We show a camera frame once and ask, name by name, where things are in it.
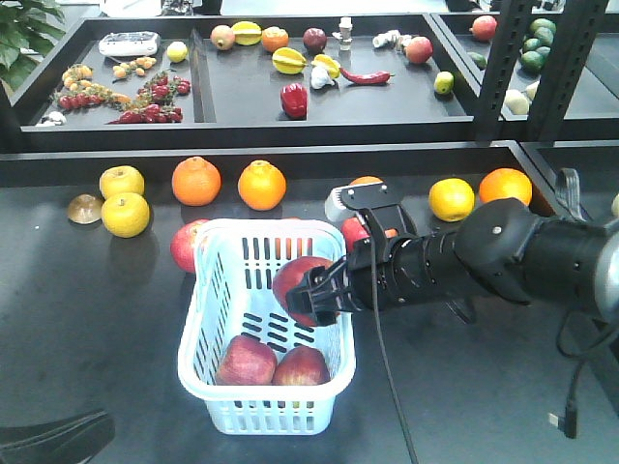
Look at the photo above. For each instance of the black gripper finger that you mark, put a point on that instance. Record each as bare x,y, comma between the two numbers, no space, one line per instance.
77,439

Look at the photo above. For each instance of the red tomato fruit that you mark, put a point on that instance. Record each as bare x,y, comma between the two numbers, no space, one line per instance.
483,28

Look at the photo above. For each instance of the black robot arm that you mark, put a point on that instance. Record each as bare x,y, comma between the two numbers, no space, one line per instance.
501,249

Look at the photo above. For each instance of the red chili pepper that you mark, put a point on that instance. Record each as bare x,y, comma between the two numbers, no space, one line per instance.
366,79

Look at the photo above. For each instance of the white garlic bulb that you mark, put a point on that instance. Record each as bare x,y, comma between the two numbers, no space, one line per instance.
320,78

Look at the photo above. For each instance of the black wooden produce stand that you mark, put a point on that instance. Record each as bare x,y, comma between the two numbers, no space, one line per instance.
90,320

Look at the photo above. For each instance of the orange back left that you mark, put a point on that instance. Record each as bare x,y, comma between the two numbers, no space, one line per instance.
196,182

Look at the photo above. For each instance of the red apple on stand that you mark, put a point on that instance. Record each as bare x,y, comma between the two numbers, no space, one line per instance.
353,231

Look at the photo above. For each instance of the yellow apple back left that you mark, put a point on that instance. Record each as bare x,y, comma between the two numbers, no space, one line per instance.
121,179

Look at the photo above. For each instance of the yellow apple front left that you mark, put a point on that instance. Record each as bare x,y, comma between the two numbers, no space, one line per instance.
125,215

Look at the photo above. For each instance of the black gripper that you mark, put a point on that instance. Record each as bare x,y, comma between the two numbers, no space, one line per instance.
368,279

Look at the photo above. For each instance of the red apple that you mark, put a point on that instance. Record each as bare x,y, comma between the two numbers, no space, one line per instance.
302,366
353,231
247,362
182,245

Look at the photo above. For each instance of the yellow starfruit front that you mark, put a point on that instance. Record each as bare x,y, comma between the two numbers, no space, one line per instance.
288,61

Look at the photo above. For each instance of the green potted plant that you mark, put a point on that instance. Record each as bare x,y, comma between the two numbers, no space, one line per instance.
30,25

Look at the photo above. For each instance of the grapefruit orange fruit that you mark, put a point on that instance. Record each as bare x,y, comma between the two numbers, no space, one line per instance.
368,179

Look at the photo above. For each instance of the orange back middle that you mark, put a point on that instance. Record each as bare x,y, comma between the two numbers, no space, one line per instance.
261,185

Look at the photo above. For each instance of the yellow green apple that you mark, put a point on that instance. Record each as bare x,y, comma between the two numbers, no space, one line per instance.
451,199

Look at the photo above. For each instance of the white digital scale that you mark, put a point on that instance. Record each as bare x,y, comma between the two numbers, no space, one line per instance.
128,44

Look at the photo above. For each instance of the red bell pepper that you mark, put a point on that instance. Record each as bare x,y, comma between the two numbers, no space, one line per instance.
294,100

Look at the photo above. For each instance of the red apple behind basket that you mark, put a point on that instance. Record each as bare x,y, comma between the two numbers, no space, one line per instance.
182,245

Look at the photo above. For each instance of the light blue plastic basket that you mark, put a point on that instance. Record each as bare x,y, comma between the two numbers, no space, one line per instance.
236,261

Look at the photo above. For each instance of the orange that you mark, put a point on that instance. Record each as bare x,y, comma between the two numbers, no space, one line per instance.
196,182
261,185

